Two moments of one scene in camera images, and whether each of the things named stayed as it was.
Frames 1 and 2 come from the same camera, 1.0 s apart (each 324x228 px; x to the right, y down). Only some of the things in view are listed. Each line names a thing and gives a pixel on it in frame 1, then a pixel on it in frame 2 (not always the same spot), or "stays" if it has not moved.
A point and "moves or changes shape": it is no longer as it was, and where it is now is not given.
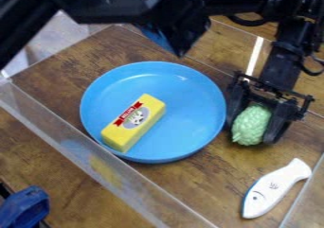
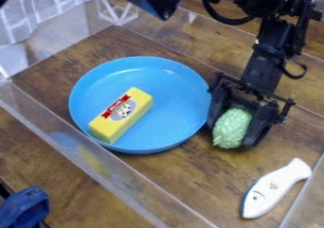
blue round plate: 195,115 moves or changes shape
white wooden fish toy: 266,190 stays
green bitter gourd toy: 251,124 moves or changes shape
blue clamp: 25,208 stays
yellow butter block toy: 132,122 -> 121,114
